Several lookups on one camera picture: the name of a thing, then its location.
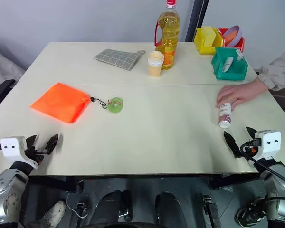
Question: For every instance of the small white bottle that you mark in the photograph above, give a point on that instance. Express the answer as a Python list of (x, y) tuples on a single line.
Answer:
[(225, 116)]

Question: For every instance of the person's bare hand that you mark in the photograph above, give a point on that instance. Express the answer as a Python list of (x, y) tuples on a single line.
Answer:
[(242, 91)]

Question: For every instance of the black chair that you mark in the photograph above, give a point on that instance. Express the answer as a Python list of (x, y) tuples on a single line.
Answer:
[(1, 92)]

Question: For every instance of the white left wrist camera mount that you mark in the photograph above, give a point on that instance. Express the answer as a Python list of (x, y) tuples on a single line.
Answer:
[(13, 148)]

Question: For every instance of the dark rounded shape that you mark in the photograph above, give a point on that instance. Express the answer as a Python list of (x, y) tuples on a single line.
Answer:
[(109, 209), (169, 209)]

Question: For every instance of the purple plastic bowl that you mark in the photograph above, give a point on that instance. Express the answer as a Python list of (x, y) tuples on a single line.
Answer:
[(235, 35)]

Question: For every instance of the yellow plastic bin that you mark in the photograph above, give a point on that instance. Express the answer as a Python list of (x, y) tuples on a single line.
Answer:
[(205, 39)]

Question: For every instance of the white crumpled packet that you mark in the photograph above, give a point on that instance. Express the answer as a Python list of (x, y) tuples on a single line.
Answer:
[(239, 55)]

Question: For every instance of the black table frame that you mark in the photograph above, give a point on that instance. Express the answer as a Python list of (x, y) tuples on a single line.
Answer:
[(54, 184)]

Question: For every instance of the grey white tube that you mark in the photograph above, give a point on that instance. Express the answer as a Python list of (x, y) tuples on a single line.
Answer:
[(227, 64)]

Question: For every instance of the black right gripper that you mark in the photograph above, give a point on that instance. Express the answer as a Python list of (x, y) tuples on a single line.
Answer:
[(250, 149)]

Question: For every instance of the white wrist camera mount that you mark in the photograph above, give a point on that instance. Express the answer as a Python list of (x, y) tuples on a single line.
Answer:
[(270, 142), (13, 148)]

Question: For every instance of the person's beige sleeved forearm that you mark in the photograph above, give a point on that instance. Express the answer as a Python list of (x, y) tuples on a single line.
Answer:
[(279, 72)]

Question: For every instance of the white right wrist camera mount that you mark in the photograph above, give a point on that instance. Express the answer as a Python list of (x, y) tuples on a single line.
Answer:
[(270, 142)]

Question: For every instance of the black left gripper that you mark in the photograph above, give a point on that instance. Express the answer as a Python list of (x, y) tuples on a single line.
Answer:
[(36, 158)]

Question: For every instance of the white sneaker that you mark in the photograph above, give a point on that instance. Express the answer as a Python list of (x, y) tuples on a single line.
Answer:
[(53, 212)]

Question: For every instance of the dark vertical post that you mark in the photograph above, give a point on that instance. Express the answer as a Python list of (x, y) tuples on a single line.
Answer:
[(196, 19)]

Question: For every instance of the grey checked cloth pot holder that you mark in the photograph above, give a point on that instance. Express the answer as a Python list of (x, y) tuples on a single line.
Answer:
[(117, 59)]

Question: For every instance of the cooking oil bottle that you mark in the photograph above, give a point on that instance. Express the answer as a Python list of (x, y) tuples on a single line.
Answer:
[(168, 35)]

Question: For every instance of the stack of paper cups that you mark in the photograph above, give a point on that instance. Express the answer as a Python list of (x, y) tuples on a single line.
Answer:
[(155, 67)]

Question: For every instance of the green plastic bin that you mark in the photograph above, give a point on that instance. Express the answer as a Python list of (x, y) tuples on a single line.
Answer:
[(230, 72)]

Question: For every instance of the red plastic bin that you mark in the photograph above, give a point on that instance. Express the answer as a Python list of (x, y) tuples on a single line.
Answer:
[(241, 44)]

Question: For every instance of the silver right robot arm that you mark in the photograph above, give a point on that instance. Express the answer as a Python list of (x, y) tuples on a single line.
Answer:
[(280, 190)]

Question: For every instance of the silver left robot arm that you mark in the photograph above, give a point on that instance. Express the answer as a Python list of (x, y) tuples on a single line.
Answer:
[(7, 190)]

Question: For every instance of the grey fabric heap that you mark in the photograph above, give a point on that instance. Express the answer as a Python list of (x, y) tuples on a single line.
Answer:
[(2, 69)]

